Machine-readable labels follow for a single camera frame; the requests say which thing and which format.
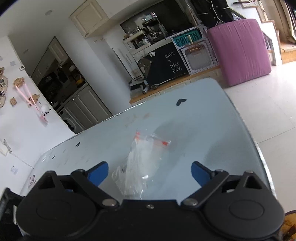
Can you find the round wooden trash bin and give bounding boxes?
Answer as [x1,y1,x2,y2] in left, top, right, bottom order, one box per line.
[283,210,295,240]

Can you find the purple folded mattress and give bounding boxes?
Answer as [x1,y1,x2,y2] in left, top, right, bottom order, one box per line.
[207,19,271,86]

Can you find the clear zip plastic bag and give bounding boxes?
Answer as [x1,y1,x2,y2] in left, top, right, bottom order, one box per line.
[111,131,171,199]

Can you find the white toy oven cabinet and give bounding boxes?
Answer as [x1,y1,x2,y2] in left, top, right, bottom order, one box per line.
[171,26,218,75]

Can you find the black hanging jacket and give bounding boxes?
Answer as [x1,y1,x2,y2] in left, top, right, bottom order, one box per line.
[190,0,234,28]

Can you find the white shelf rack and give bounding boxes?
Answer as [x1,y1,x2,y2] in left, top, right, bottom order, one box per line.
[122,30,151,51]

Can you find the black chalkboard cart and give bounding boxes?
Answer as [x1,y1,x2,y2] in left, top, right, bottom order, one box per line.
[137,43,188,89]

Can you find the cream upper wall cabinet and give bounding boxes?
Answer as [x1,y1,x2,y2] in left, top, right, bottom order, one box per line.
[69,0,163,39]

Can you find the wall photo collage board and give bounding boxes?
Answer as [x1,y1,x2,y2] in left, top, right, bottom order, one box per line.
[0,67,8,108]

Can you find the grey kitchen cabinet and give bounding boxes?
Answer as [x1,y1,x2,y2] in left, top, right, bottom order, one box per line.
[32,38,112,134]

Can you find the pink wall hanging decoration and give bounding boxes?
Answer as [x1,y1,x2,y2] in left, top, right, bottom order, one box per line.
[13,77,51,125]

